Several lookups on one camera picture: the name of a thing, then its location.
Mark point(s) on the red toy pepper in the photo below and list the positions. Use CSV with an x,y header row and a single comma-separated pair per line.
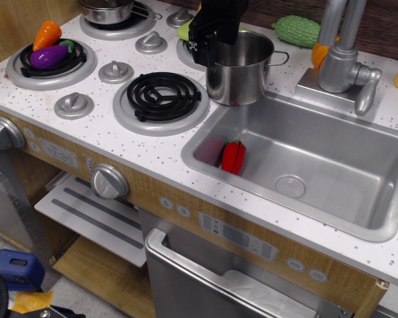
x,y
233,156

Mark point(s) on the right oven dial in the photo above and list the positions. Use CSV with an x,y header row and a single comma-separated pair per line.
x,y
107,182

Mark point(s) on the tall stainless steel pot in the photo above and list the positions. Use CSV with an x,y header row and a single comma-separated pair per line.
x,y
240,74

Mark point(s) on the green toy cutting board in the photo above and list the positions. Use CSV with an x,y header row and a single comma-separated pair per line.
x,y
183,31

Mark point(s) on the purple toy eggplant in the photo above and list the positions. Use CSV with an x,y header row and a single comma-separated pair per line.
x,y
52,56

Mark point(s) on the silver dishwasher door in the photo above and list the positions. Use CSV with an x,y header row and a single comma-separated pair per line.
x,y
182,287

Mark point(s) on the silver stove knob back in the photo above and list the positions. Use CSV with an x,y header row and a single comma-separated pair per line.
x,y
179,18

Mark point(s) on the yellow tape piece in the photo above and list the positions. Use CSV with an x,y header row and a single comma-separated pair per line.
x,y
28,301

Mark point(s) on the orange toy carrot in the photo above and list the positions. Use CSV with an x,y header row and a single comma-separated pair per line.
x,y
49,33

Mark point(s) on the black burner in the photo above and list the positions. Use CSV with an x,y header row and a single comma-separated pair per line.
x,y
63,64
160,104

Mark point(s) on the orange toy behind faucet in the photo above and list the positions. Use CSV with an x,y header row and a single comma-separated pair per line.
x,y
318,55

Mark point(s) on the white oven rack shelf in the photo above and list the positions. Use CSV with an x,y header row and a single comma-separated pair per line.
x,y
112,224

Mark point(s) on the front right black burner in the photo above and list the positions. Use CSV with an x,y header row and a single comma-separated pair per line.
x,y
160,104

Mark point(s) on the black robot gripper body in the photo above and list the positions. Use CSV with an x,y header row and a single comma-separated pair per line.
x,y
217,19

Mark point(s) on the left oven dial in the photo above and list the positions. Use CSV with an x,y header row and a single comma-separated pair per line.
x,y
10,135

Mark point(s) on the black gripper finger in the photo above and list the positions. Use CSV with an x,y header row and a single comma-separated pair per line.
x,y
203,48

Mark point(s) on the small steel pan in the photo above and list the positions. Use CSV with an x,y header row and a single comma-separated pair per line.
x,y
113,12

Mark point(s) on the silver sink basin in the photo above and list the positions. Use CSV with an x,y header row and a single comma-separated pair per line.
x,y
337,169

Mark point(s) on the green toy bitter gourd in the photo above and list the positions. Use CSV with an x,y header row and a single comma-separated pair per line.
x,y
299,31

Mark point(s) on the silver stove knob middle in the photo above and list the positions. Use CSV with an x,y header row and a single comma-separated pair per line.
x,y
115,72

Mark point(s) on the silver stove knob front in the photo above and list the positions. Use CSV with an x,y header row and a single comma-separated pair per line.
x,y
73,106

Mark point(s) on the silver stove knob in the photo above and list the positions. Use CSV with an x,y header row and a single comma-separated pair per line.
x,y
73,106
152,43
115,72
179,18

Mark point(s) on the front left black burner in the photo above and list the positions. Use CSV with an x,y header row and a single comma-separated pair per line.
x,y
63,64

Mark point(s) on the blue clamp tool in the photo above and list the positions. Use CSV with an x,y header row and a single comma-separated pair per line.
x,y
21,271

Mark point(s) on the open oven door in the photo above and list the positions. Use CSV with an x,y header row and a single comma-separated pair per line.
x,y
19,227

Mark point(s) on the silver stove knob upper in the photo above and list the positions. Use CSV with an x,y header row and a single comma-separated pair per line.
x,y
152,43

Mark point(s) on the oven dial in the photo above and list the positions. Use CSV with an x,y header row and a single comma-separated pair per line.
x,y
10,135
107,182

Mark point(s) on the silver toy faucet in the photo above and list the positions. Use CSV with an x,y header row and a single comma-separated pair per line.
x,y
341,81

